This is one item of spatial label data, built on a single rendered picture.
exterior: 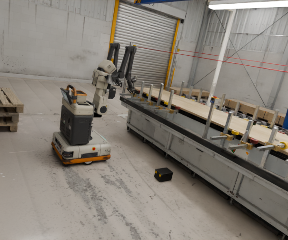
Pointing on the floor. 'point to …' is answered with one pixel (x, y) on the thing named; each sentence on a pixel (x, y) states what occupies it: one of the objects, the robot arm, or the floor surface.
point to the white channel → (221, 52)
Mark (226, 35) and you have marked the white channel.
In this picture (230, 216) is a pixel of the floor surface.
